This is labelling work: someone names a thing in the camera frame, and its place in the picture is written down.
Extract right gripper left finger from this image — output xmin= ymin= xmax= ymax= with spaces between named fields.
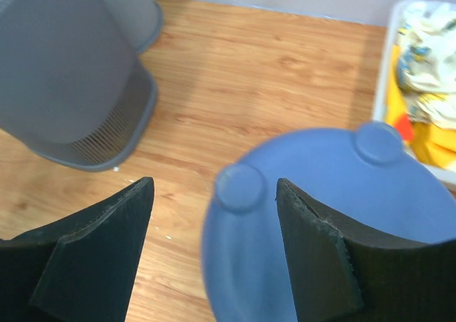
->
xmin=1 ymin=177 xmax=155 ymax=321

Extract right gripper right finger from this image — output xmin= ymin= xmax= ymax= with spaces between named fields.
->
xmin=276 ymin=178 xmax=455 ymax=321

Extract blue plastic bucket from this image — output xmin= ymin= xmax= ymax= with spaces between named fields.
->
xmin=201 ymin=122 xmax=455 ymax=321

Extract grey mesh square bin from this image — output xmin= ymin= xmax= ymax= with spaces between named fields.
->
xmin=1 ymin=0 xmax=157 ymax=172

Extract light grey round bin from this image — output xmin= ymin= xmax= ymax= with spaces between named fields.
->
xmin=103 ymin=0 xmax=164 ymax=53

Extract white plastic basket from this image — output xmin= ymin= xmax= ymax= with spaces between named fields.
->
xmin=371 ymin=0 xmax=455 ymax=192

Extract patterned crumpled cloths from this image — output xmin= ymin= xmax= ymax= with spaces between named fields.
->
xmin=384 ymin=2 xmax=455 ymax=172

